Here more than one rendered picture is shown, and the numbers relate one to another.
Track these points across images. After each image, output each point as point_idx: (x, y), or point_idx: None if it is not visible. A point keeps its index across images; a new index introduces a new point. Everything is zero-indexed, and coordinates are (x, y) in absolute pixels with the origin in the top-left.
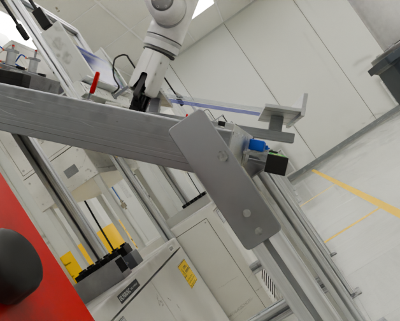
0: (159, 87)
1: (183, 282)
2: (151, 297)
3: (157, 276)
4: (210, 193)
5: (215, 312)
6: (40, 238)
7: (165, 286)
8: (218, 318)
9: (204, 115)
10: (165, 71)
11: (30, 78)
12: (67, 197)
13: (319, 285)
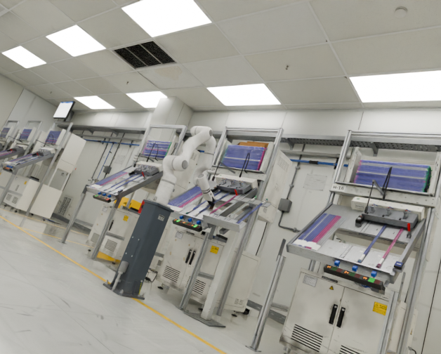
0: (209, 199)
1: (208, 248)
2: (193, 238)
3: (201, 239)
4: None
5: (211, 263)
6: None
7: (200, 241)
8: (210, 264)
9: None
10: (207, 195)
11: (212, 190)
12: (247, 222)
13: None
